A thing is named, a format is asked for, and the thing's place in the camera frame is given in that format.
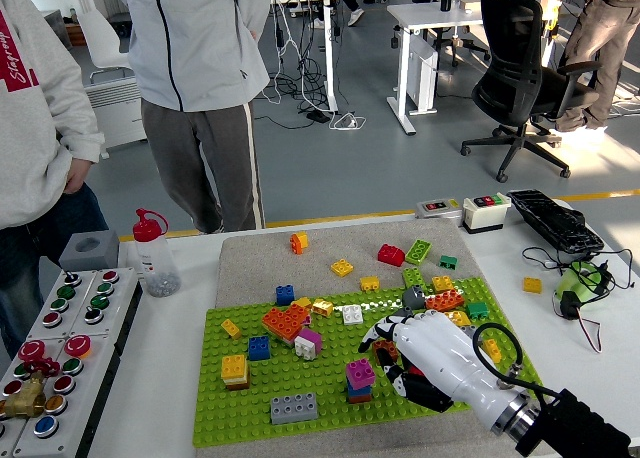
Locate white computer tower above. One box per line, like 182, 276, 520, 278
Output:
407, 37, 440, 115

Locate white small brick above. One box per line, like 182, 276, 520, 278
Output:
293, 336, 317, 362

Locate grey eight-button control box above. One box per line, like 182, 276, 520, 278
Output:
24, 266, 145, 349

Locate yellow brick on tan base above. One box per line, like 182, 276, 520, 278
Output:
220, 353, 248, 380

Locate orange eight-stud brick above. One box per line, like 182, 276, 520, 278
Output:
424, 288, 466, 314

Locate black plug cord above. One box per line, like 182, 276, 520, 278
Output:
521, 246, 635, 299

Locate black keyboard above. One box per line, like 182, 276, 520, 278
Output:
506, 188, 605, 255

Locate white panel heater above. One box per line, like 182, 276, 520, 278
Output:
83, 76, 147, 160

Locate magenta square brick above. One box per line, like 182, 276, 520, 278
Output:
344, 357, 377, 391

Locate white plastic chair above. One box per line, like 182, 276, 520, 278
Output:
77, 8, 134, 84

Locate black servo with red wire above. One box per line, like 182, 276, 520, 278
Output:
552, 291, 605, 355

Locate tangled floor cables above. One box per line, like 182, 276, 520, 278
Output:
254, 0, 369, 132

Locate black mesh office chair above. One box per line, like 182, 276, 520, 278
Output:
459, 0, 604, 183

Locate white desk with cables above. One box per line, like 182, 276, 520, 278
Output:
272, 0, 346, 114

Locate brass valve red handle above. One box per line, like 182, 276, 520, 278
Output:
0, 356, 62, 420

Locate white desk with tower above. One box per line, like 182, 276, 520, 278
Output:
385, 0, 590, 137

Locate green studded baseplate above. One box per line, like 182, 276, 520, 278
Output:
192, 276, 544, 448

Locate lime green long brick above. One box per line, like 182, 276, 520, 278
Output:
404, 239, 433, 266

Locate red sloped brick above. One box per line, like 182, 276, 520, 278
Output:
376, 243, 406, 268

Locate grey foam mat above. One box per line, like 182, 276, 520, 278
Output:
195, 219, 554, 458

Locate grey control box mushroom buttons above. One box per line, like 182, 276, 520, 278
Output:
0, 332, 124, 458

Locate grey flat switch box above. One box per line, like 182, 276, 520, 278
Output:
414, 198, 464, 221

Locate white floor power strip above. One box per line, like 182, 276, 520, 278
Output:
329, 111, 367, 132

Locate grey cube with hole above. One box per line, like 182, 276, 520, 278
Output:
58, 229, 120, 273

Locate magenta roof brick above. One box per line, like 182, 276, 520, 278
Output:
298, 327, 324, 355

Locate brown square brick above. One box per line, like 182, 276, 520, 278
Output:
372, 338, 400, 364

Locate light green tape roll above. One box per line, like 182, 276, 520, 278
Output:
554, 261, 609, 309

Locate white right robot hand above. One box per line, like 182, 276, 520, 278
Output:
357, 308, 527, 432

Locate white three-button switch box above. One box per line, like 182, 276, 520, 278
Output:
460, 192, 512, 235

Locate clear bottle red cap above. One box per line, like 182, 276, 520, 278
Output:
132, 207, 182, 298

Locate person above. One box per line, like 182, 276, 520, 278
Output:
0, 0, 110, 359
554, 0, 640, 133
107, 0, 272, 234

